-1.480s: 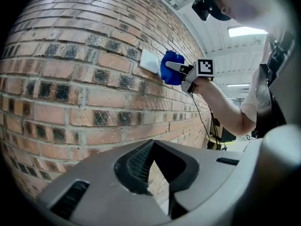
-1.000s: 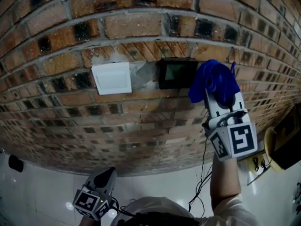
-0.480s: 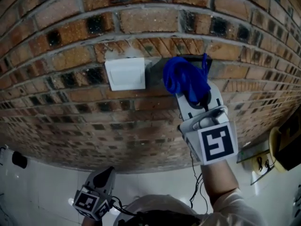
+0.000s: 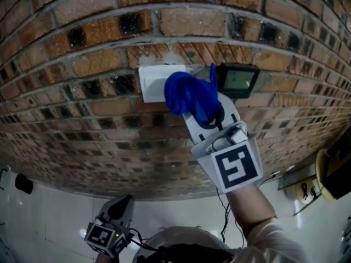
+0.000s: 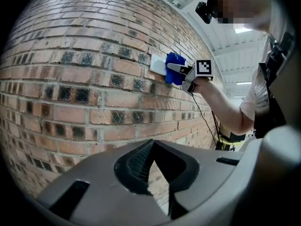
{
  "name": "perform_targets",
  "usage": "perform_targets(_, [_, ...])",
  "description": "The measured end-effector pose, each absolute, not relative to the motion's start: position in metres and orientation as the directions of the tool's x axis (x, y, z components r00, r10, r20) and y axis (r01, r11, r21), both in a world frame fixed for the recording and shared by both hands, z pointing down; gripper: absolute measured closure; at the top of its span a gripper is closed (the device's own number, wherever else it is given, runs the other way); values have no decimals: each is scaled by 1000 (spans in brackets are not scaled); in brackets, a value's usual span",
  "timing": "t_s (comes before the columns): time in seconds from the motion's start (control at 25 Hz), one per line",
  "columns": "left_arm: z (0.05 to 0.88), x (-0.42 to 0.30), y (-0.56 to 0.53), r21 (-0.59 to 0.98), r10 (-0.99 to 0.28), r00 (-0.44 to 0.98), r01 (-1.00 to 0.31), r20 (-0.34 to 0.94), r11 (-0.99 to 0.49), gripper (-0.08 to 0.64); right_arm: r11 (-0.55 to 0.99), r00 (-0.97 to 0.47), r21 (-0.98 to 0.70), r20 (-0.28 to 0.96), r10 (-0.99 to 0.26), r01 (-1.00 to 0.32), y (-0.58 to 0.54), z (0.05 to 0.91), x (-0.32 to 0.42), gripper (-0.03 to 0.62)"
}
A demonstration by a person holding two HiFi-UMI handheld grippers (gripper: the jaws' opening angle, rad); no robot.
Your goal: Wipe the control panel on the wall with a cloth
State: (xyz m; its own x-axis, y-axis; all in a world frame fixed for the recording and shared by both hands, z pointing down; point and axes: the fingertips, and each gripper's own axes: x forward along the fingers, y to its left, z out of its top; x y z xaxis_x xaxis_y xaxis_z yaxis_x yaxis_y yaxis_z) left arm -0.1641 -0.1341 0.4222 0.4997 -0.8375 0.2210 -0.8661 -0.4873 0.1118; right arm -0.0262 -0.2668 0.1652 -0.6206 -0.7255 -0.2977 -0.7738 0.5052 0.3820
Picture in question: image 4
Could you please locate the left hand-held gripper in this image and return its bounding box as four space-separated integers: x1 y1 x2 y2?
84 195 135 259

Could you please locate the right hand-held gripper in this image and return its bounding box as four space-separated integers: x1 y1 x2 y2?
182 93 264 194

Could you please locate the blue cloth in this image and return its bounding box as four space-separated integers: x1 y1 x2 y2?
163 62 223 122

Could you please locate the white control panel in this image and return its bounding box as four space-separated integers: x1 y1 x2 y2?
138 64 193 104

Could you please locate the person's right forearm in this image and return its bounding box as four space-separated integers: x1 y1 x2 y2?
226 184 278 245

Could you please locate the glass shelf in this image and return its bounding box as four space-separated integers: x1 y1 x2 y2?
277 173 326 216

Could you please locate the black box with glass screen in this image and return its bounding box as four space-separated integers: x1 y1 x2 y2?
216 62 261 100

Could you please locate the person's beige shirt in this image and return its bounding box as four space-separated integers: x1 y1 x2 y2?
133 216 315 263

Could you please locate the black round object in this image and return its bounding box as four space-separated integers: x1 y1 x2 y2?
14 174 34 195

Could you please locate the dark cabinet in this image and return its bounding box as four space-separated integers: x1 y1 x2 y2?
322 134 351 200

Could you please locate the black cable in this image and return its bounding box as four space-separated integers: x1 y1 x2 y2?
216 187 245 249
128 227 167 256

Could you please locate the coiled black cord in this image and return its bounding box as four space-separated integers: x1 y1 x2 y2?
299 182 316 202

